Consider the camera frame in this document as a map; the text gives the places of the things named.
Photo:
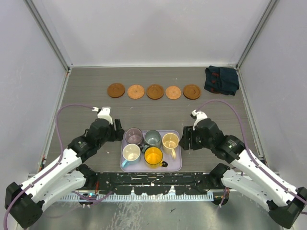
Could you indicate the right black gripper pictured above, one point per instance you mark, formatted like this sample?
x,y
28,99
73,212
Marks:
x,y
187,132

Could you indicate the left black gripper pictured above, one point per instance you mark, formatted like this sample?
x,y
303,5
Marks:
x,y
117,134

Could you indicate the dark wooden coaster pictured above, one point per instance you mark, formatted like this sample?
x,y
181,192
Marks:
x,y
116,90
192,91
155,91

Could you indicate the woven rattan coaster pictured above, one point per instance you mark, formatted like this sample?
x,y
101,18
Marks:
x,y
135,91
173,92

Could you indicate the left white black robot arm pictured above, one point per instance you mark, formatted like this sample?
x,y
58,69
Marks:
x,y
27,201

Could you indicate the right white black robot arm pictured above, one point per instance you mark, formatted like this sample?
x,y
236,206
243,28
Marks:
x,y
245,173

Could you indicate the purple glass cup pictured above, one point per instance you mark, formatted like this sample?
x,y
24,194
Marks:
x,y
134,136

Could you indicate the cream yellow mug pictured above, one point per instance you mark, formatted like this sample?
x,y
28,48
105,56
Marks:
x,y
170,143

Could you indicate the lilac plastic tray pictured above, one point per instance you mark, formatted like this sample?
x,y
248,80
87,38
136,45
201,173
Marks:
x,y
173,164

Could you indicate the grey ceramic mug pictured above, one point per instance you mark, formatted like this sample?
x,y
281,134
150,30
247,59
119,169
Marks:
x,y
152,138

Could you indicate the yellow glass mug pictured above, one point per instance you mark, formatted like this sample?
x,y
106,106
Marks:
x,y
153,157

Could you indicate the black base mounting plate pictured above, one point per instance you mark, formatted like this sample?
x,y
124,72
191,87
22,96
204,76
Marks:
x,y
152,183

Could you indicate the dark blue folded cloth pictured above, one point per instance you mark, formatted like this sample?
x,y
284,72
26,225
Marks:
x,y
221,80

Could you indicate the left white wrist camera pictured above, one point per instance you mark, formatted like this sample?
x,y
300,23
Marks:
x,y
103,113

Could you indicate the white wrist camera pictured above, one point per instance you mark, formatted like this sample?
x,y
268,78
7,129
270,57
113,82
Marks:
x,y
197,116
103,113

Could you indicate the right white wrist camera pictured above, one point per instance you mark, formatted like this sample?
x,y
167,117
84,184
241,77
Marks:
x,y
197,116

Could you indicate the white mug blue handle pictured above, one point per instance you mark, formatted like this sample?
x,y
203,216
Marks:
x,y
131,154

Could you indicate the slotted cable duct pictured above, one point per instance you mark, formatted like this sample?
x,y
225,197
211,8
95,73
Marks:
x,y
159,198

